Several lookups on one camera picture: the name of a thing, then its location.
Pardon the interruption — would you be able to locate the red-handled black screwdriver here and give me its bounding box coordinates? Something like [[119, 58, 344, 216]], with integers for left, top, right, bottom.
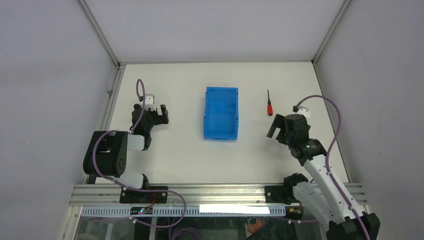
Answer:
[[267, 90, 274, 116]]

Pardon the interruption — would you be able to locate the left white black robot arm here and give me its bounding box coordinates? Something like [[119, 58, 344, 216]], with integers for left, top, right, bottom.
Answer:
[[82, 103, 169, 203]]

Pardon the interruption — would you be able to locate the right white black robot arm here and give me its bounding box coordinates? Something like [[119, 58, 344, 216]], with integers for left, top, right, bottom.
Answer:
[[264, 114, 381, 240]]

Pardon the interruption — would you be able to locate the blue plastic bin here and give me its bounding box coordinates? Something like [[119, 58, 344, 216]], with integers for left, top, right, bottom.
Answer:
[[203, 86, 239, 141]]

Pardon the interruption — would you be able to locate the orange object under table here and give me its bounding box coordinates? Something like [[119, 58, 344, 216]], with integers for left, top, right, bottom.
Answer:
[[246, 217, 268, 234]]

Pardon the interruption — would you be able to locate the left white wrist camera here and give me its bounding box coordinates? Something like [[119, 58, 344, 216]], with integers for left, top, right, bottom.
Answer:
[[142, 94, 157, 111]]

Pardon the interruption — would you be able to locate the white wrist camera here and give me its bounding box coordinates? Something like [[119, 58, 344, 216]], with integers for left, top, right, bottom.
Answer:
[[142, 94, 157, 111], [296, 106, 311, 119]]

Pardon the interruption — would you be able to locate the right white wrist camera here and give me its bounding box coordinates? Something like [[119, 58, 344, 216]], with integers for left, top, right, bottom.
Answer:
[[296, 106, 311, 119]]

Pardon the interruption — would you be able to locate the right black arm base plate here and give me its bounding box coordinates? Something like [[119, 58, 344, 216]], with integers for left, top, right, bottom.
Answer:
[[264, 185, 300, 205]]

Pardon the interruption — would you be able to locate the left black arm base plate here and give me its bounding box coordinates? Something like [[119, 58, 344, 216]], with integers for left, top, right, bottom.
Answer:
[[119, 185, 168, 205]]

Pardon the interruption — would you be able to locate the aluminium mounting rail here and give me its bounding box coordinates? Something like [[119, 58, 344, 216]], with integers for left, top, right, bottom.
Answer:
[[68, 183, 368, 207]]

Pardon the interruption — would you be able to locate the white slotted cable duct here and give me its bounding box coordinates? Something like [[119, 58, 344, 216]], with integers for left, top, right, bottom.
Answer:
[[81, 204, 286, 218]]

